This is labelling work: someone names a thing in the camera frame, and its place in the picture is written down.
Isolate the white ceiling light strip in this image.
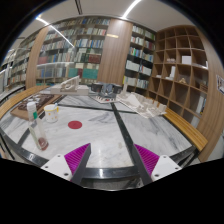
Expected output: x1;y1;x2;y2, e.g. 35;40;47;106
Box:
35;16;75;48
121;0;143;20

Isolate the dark grey building model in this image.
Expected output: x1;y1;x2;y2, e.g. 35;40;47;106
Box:
90;82;123;103

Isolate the flat round red coaster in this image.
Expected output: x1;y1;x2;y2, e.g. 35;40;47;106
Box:
67;120;83;130

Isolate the white cup with yellow rim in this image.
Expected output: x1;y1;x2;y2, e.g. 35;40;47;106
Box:
43;103;60;124

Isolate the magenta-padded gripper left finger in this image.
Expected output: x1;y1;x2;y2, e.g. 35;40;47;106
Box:
40;142;92;186

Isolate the clear plastic drink bottle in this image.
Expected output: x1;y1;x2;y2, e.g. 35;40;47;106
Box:
26;101;50;152

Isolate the wooden cubby shelf unit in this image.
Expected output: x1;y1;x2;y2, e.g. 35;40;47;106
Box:
148;24;210;118

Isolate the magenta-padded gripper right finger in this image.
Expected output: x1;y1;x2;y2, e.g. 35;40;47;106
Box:
133;143;183;186

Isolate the wooden bookshelf full of books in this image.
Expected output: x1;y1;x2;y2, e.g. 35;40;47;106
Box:
5;16;158;95

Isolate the white architectural model with arch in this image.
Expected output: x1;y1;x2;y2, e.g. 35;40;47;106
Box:
49;75;91;96

